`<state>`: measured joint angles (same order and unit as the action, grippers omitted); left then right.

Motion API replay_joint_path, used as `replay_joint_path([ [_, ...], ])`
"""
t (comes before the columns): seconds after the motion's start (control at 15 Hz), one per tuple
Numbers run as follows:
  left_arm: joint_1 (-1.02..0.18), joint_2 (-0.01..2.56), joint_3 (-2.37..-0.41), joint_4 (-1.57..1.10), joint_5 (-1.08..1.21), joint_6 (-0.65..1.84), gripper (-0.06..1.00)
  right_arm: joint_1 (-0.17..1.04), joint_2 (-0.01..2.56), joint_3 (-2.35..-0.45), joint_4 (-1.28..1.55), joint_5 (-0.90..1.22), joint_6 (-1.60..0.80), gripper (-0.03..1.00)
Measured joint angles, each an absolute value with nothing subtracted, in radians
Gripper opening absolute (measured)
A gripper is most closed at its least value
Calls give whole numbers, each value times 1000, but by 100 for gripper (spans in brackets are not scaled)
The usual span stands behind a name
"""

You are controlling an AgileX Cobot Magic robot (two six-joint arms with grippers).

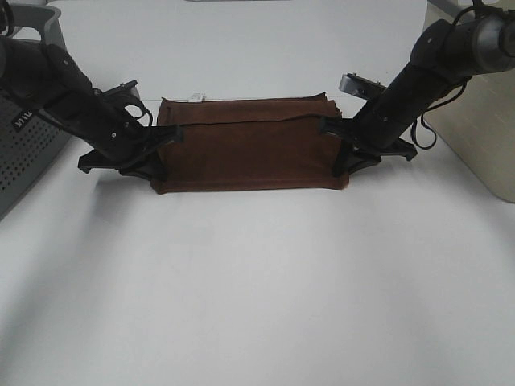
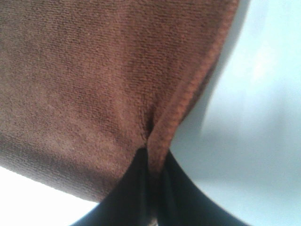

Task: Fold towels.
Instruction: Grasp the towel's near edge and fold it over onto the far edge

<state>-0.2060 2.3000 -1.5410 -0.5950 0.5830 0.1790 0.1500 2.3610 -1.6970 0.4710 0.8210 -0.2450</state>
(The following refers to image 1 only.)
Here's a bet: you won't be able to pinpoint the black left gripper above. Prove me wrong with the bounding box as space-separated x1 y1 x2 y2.
78 124 184 181

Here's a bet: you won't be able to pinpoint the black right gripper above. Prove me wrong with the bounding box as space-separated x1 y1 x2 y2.
319 117 415 177

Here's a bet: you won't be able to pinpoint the brown towel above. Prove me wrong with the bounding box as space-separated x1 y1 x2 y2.
151 93 348 195

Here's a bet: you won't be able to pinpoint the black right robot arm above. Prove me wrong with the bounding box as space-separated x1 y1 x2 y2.
319 1 514 177

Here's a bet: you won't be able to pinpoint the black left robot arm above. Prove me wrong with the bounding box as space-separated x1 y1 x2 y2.
1 37 183 181

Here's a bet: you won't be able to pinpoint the white towel label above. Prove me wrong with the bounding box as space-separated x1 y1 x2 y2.
188 93 206 103

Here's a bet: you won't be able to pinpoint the grey perforated plastic basket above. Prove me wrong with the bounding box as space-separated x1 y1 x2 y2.
1 2 70 217

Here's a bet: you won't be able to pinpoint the beige storage box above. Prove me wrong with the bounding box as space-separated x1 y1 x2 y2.
418 0 515 203

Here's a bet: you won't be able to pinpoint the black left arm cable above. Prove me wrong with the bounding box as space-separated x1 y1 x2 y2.
122 102 155 129

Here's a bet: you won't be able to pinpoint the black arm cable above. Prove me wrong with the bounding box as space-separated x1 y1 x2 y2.
410 80 468 150
122 102 155 129

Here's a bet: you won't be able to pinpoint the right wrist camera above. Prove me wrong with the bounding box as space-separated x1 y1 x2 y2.
339 73 386 101

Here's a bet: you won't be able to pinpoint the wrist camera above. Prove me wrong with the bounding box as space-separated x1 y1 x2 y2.
94 80 142 109
339 73 386 101

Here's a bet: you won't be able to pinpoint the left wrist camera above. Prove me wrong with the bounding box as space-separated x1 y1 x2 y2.
94 80 142 109

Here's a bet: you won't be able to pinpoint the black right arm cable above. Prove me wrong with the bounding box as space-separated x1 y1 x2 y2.
410 80 468 150

